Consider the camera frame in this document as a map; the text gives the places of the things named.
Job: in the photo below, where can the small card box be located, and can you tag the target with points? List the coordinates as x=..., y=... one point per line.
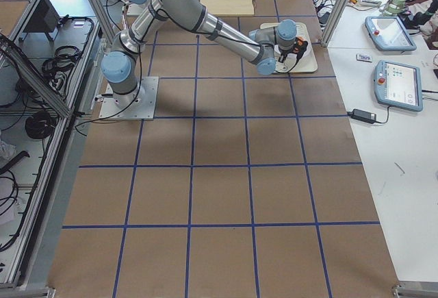
x=363, y=57

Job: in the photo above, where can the white round plate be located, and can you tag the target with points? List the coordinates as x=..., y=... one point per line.
x=293, y=56

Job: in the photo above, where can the orange fruit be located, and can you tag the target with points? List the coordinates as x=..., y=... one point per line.
x=301, y=43

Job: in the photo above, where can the lower blue teach pendant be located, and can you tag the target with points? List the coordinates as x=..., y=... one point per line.
x=398, y=85

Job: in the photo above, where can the black power adapter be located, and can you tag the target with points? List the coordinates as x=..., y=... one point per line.
x=362, y=115

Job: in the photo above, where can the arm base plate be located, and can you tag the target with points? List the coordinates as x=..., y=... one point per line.
x=140, y=104
x=135, y=10

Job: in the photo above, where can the white bear tray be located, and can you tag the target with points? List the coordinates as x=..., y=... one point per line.
x=284, y=34

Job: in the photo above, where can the upper blue teach pendant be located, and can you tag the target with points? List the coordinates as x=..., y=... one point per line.
x=389, y=34

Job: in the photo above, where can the wooden cutting board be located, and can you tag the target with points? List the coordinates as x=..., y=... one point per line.
x=229, y=8

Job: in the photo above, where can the blue teach pendant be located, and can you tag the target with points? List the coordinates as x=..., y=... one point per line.
x=389, y=34
x=398, y=85

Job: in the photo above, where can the black monitor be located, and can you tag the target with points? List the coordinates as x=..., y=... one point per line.
x=44, y=19

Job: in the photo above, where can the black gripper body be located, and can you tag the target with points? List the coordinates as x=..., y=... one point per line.
x=282, y=55

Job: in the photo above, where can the aluminium frame post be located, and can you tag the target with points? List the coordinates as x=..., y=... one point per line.
x=333, y=21

